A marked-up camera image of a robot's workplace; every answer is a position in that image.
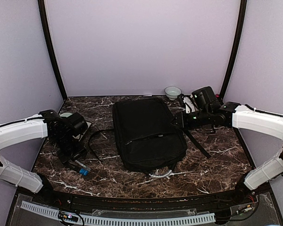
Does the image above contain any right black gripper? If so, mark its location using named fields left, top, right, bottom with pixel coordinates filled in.
left=168, top=108, right=212, bottom=130

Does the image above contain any black blue marker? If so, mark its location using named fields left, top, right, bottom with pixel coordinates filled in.
left=71, top=165, right=89, bottom=176

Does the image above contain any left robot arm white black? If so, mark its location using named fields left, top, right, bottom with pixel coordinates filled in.
left=0, top=110, right=91, bottom=205

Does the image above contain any small white blue bowl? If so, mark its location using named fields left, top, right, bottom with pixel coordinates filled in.
left=165, top=86, right=182, bottom=100

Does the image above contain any small circuit board left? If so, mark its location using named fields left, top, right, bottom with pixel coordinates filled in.
left=58, top=211, right=79, bottom=223

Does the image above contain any celadon green bowl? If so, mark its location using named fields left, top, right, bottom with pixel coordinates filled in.
left=60, top=113, right=72, bottom=118

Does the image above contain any black front rail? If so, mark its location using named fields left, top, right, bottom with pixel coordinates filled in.
left=18, top=181, right=272, bottom=212

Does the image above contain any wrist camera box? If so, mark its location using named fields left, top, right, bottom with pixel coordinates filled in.
left=191, top=86, right=221, bottom=112
left=67, top=113, right=86, bottom=136

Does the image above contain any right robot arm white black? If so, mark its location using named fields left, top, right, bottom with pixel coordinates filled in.
left=171, top=102, right=283, bottom=204

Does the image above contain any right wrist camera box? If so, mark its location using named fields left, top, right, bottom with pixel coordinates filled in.
left=191, top=86, right=221, bottom=112

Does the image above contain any right black frame post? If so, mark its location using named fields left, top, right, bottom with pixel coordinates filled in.
left=219, top=0, right=248, bottom=100

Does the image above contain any left black frame post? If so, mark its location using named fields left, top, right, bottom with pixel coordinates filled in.
left=37, top=0, right=67, bottom=101

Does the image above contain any clear thin pen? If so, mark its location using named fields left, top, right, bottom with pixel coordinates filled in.
left=75, top=160, right=91, bottom=171

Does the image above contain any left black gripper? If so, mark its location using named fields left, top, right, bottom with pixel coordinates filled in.
left=53, top=133, right=87, bottom=168

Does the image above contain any black frame post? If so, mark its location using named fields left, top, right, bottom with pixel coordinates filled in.
left=37, top=0, right=67, bottom=101
left=219, top=0, right=248, bottom=100

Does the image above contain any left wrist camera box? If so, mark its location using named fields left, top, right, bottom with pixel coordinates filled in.
left=67, top=113, right=86, bottom=136

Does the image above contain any white slotted cable duct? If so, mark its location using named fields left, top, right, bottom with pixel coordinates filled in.
left=20, top=201, right=216, bottom=226

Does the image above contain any small circuit board right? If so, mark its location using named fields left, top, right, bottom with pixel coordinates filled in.
left=235, top=204, right=254, bottom=215

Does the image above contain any floral square coaster mat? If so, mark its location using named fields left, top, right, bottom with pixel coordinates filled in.
left=73, top=121, right=92, bottom=141

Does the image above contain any small circuit board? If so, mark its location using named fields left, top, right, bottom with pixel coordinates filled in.
left=58, top=211, right=79, bottom=223
left=235, top=204, right=254, bottom=215

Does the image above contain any black student backpack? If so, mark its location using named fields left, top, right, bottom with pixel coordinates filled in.
left=111, top=98, right=211, bottom=175

